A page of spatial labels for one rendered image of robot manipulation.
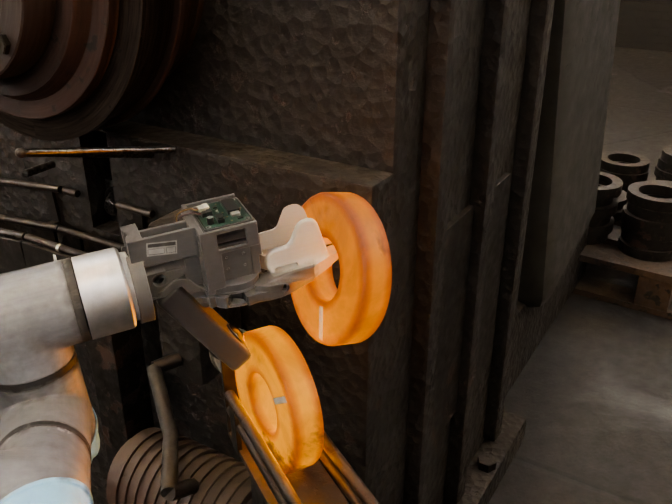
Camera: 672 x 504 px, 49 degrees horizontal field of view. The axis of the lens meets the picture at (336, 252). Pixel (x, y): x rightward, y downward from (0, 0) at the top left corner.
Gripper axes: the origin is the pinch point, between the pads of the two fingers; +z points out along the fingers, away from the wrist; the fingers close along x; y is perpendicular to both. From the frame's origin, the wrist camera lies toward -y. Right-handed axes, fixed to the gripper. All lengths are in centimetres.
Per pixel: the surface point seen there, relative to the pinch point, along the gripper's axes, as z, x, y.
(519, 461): 59, 42, -92
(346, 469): -5.2, -11.8, -16.6
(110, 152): -16.4, 36.8, 1.9
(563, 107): 78, 60, -16
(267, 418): -9.1, 0.7, -18.5
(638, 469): 82, 29, -94
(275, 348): -7.9, -1.7, -8.0
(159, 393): -18.2, 21.3, -26.7
